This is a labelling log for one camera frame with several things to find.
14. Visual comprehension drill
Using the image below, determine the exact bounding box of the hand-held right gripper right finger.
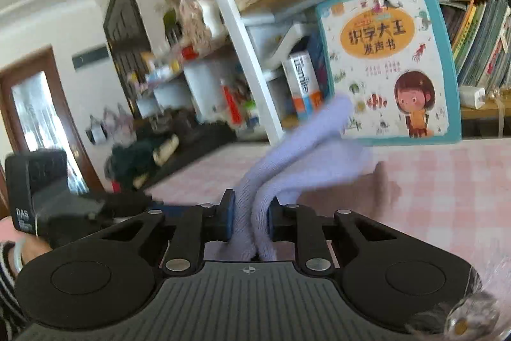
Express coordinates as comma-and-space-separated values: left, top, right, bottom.
267, 196, 402, 275

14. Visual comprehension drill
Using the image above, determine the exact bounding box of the pink checked tablecloth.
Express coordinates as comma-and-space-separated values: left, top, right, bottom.
144, 139, 511, 341

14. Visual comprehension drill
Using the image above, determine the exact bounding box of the beige plush figure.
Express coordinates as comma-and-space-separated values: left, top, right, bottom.
177, 0, 209, 51

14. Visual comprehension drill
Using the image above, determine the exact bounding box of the person's left forearm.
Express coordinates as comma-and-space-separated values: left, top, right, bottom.
0, 216, 53, 339

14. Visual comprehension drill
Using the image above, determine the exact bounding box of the white and wood bookshelf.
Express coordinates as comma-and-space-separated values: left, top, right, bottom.
136, 0, 511, 147

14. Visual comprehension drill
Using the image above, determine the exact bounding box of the wooden door with glass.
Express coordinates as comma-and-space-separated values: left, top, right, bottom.
0, 44, 105, 208

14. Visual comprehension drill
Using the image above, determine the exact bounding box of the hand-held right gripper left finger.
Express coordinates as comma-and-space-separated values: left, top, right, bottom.
96, 189, 237, 275

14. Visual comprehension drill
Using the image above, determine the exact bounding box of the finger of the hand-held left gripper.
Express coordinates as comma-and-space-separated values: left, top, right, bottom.
100, 192, 159, 224

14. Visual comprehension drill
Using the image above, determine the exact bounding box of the row of children's books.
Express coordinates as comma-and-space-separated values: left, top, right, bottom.
438, 0, 511, 88

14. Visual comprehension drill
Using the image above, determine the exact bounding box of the dark green cloth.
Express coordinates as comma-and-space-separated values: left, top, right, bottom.
104, 137, 169, 190

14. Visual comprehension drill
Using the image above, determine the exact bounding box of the white box with orange band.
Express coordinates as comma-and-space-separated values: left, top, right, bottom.
281, 50, 325, 120

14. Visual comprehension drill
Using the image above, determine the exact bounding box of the pale green bangle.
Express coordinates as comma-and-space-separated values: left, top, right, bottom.
11, 238, 32, 275

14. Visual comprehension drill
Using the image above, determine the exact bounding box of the lilac sweater with orange outline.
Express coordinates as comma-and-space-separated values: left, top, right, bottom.
203, 91, 402, 262

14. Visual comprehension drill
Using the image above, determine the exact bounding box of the white charger plug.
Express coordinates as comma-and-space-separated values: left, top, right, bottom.
458, 85, 486, 110

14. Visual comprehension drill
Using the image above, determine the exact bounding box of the teal-edged children's picture book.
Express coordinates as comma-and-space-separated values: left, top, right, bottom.
315, 0, 462, 144

